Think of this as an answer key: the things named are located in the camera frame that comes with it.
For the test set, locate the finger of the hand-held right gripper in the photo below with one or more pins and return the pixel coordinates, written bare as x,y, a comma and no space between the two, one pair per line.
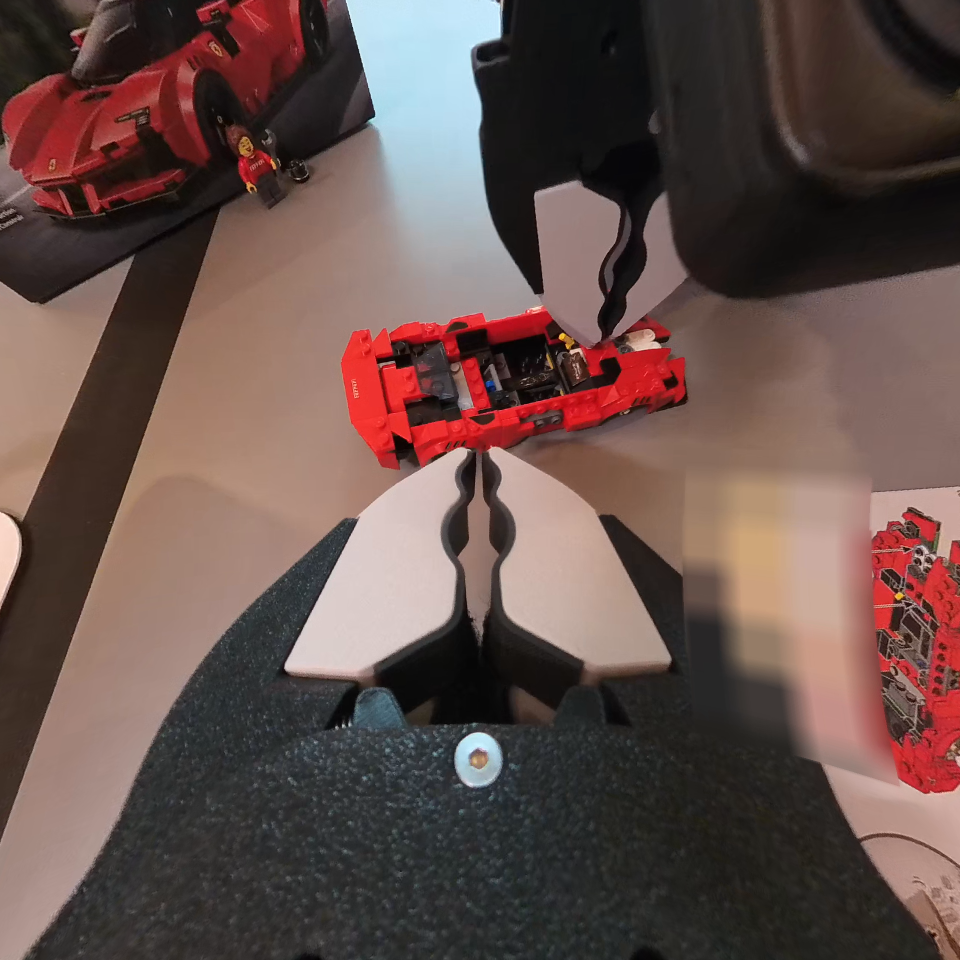
656,262
570,255

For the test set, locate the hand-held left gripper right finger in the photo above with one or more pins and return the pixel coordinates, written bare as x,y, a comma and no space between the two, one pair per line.
577,592

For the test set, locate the red brick toy car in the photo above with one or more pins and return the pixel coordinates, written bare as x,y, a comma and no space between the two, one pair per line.
420,375

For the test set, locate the black toy car box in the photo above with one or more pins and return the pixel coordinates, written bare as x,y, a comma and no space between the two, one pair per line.
150,90

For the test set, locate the white rounded object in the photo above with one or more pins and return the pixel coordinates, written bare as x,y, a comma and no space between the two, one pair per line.
7,559

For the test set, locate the building instruction booklet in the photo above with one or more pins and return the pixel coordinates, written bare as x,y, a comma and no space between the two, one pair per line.
922,637

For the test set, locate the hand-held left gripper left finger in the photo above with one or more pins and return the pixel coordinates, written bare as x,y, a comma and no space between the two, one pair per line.
375,585

